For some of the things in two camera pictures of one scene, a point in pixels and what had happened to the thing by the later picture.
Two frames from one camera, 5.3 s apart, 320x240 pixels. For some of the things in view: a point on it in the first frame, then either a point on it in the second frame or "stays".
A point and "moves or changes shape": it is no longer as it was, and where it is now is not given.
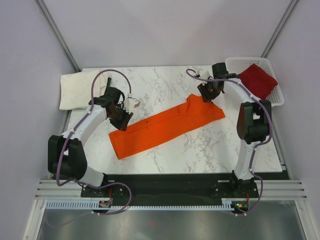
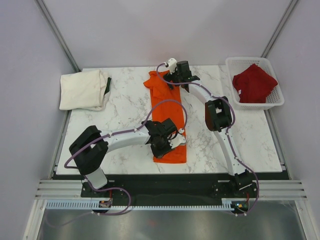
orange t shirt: (195, 113) moves or changes shape
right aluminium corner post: (279, 28) stays
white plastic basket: (235, 65) stays
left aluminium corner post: (50, 20) stays
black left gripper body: (120, 118) -> (161, 148)
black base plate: (237, 194) stays
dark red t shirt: (259, 82) stays
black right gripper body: (209, 91) -> (174, 77)
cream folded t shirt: (76, 88) stays
